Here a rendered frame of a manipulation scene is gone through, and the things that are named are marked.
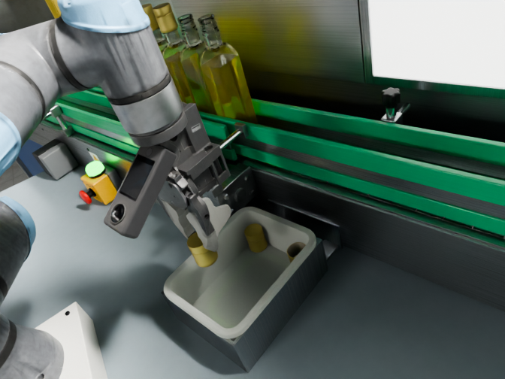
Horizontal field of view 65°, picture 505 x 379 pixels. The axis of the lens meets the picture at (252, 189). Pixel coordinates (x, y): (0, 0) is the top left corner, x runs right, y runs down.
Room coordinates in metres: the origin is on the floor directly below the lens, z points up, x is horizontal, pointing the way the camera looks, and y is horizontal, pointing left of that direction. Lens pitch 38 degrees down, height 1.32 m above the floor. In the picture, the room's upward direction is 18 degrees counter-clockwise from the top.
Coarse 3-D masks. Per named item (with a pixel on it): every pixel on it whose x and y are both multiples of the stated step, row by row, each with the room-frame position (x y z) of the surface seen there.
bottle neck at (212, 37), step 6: (198, 18) 0.72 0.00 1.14; (204, 18) 0.72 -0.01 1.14; (210, 18) 0.70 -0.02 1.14; (204, 24) 0.70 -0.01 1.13; (210, 24) 0.70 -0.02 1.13; (204, 30) 0.70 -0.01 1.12; (210, 30) 0.70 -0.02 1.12; (216, 30) 0.71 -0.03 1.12; (204, 36) 0.71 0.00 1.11; (210, 36) 0.70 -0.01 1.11; (216, 36) 0.70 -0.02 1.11; (210, 42) 0.70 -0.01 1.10; (216, 42) 0.70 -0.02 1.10
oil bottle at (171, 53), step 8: (168, 48) 0.79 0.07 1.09; (176, 48) 0.78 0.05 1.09; (168, 56) 0.79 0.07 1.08; (176, 56) 0.78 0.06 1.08; (168, 64) 0.79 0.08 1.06; (176, 64) 0.77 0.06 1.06; (176, 72) 0.78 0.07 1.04; (176, 80) 0.79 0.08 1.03; (184, 80) 0.77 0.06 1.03; (184, 88) 0.78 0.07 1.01; (184, 96) 0.79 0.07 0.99; (192, 96) 0.77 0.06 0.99
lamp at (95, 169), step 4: (88, 164) 0.91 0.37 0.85; (92, 164) 0.89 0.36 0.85; (96, 164) 0.89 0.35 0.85; (100, 164) 0.89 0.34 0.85; (88, 168) 0.88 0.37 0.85; (92, 168) 0.88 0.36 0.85; (96, 168) 0.88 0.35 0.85; (100, 168) 0.88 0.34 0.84; (104, 168) 0.90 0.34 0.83; (88, 172) 0.88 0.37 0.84; (92, 172) 0.88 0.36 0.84; (96, 172) 0.88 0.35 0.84; (100, 172) 0.88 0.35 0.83; (92, 176) 0.88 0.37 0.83; (96, 176) 0.88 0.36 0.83
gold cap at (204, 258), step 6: (192, 234) 0.45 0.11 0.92; (192, 240) 0.44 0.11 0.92; (198, 240) 0.43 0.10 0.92; (192, 246) 0.42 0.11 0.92; (198, 246) 0.42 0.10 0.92; (192, 252) 0.42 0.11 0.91; (198, 252) 0.42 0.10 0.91; (204, 252) 0.42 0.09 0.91; (210, 252) 0.42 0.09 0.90; (216, 252) 0.43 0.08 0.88; (198, 258) 0.42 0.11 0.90; (204, 258) 0.42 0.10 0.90; (210, 258) 0.42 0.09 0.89; (216, 258) 0.43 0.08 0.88; (198, 264) 0.42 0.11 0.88; (204, 264) 0.42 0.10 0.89; (210, 264) 0.42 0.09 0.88
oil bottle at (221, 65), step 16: (208, 48) 0.71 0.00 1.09; (224, 48) 0.70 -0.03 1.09; (208, 64) 0.70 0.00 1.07; (224, 64) 0.68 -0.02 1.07; (240, 64) 0.71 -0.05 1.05; (208, 80) 0.71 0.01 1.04; (224, 80) 0.68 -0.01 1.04; (240, 80) 0.70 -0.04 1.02; (224, 96) 0.68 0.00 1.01; (240, 96) 0.69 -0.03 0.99; (224, 112) 0.70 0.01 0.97; (240, 112) 0.69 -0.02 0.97
